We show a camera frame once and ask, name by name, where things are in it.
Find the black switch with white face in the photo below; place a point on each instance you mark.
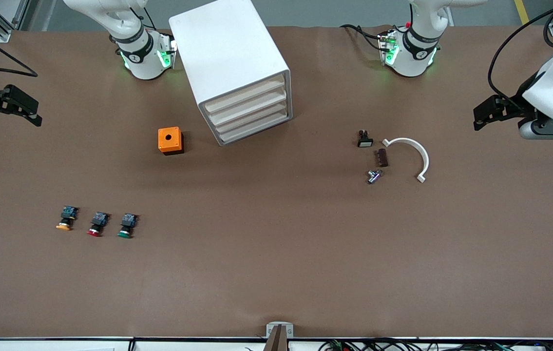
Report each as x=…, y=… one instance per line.
x=365, y=141

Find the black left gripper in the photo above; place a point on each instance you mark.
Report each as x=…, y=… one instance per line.
x=514, y=104

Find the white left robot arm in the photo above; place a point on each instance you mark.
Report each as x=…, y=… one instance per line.
x=410, y=58

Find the white drawer cabinet shell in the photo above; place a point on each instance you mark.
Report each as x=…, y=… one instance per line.
x=222, y=44

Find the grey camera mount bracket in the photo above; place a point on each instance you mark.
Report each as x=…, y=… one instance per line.
x=279, y=336

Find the orange button enclosure box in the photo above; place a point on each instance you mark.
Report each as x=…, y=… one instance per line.
x=169, y=145

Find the red push button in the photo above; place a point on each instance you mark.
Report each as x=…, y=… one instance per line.
x=98, y=222

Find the green push button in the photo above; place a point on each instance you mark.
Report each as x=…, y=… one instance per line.
x=128, y=223

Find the white plastic drawer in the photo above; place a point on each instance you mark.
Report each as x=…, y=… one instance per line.
x=247, y=92
x=249, y=115
x=248, y=104
x=251, y=126

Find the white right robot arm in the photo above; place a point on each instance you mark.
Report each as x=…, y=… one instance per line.
x=144, y=58

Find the yellow push button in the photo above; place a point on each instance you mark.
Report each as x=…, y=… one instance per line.
x=67, y=214

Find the brown terminal block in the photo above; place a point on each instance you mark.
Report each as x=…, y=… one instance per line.
x=383, y=158

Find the white curved plastic bracket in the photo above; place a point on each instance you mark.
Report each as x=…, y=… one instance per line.
x=420, y=153

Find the silver key switch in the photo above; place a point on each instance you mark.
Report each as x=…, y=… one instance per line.
x=373, y=177

